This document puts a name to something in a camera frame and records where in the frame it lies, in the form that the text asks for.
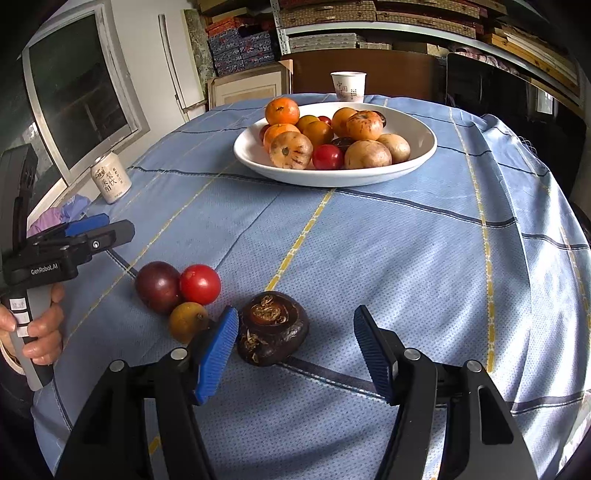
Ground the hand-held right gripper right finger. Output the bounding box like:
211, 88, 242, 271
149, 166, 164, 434
353, 305, 527, 480

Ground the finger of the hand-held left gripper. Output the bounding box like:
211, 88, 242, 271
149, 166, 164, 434
65, 213, 110, 238
69, 220, 136, 266

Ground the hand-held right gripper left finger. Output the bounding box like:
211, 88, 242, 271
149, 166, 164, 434
67, 305, 240, 480

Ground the small yellow-brown fruit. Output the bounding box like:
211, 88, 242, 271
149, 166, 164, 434
168, 302, 210, 344

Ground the tan striped passion fruit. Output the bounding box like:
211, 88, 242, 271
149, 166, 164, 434
269, 131, 314, 171

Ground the white plate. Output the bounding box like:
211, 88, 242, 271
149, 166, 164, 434
233, 102, 438, 188

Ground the orange-brown striped passion fruit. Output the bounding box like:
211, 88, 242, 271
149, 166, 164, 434
346, 111, 384, 141

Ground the person's left hand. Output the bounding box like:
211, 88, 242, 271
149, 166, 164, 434
0, 284, 65, 365

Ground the light blue cloth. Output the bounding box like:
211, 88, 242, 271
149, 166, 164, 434
60, 194, 93, 222

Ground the purple cloth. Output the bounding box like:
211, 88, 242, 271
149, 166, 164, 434
28, 208, 63, 236

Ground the white beverage can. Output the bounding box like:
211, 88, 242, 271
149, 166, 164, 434
90, 154, 133, 205

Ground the blue checked tablecloth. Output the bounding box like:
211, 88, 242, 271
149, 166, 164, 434
32, 92, 591, 480

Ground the white framed window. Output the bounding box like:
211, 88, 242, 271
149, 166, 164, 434
21, 4, 151, 185

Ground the white leaning slat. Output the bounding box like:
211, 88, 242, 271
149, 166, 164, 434
158, 14, 185, 123

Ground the green marbled board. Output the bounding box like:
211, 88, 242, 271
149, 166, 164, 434
184, 9, 218, 81

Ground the pile of blue patterned boxes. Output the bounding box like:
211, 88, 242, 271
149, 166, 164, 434
198, 0, 282, 77

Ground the white paper cup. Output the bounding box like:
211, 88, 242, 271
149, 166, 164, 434
330, 71, 367, 103

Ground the brown wooden board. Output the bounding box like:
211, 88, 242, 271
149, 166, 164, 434
291, 48, 448, 100

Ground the black glossy panel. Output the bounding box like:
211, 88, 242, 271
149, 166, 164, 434
445, 52, 578, 153

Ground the white metal shelf rack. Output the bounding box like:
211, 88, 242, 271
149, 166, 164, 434
272, 0, 583, 109

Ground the light wooden picture frame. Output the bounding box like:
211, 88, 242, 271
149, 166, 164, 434
207, 59, 294, 112

